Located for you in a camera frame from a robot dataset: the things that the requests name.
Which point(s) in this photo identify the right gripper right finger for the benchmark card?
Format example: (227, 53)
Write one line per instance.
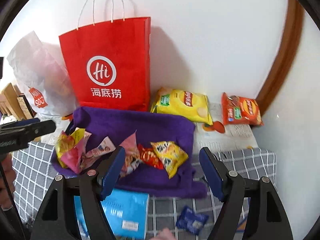
(215, 173)

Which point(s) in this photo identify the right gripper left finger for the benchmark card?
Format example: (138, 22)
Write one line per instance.
(109, 171)

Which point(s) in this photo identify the pink Haidilao snack packet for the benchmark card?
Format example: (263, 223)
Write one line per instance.
(132, 155)

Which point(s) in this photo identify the red small snack packet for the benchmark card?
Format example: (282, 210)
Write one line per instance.
(148, 157)

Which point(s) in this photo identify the pink yellow snack bag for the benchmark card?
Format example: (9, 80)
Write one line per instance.
(71, 149)

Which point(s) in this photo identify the yellow triangular snack packet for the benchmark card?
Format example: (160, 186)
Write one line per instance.
(171, 156)

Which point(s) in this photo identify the blue small candy packet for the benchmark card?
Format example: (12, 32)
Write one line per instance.
(190, 221)

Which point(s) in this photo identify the pink white candy packet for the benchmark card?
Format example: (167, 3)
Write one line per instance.
(89, 158)

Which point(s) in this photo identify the person's right hand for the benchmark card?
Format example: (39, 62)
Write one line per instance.
(165, 234)

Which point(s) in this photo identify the brown patterned box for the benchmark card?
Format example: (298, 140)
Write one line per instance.
(25, 107)

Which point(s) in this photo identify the wooden furniture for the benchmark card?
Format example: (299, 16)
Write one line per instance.
(9, 103)

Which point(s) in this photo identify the blue tissue pack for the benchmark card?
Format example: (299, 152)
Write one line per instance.
(127, 213)

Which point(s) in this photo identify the purple towel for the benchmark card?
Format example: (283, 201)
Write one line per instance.
(149, 128)

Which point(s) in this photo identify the grey checkered tablecloth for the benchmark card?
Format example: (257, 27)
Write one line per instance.
(35, 174)

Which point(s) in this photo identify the orange chips bag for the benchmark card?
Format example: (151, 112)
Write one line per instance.
(237, 110)

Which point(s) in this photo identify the white plastic Miniso bag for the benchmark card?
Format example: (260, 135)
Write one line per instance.
(42, 77)

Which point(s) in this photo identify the yellow chips bag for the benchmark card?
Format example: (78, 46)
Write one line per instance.
(193, 106)

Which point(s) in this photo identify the red paper shopping bag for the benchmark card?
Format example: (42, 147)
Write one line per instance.
(108, 63)

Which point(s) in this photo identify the brown wooden door frame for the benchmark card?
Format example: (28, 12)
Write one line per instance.
(285, 56)

